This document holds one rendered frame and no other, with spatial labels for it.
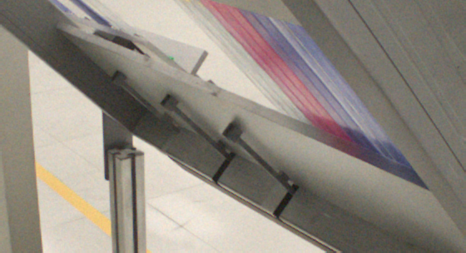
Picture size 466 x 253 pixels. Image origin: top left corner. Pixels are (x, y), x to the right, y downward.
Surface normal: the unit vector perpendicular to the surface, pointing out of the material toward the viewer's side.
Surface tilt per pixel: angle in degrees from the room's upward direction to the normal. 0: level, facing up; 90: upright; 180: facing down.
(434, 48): 90
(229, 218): 0
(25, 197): 90
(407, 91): 90
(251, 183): 45
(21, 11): 90
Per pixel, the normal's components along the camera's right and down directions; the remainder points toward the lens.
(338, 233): -0.56, -0.51
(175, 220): 0.02, -0.93
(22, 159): 0.63, 0.29
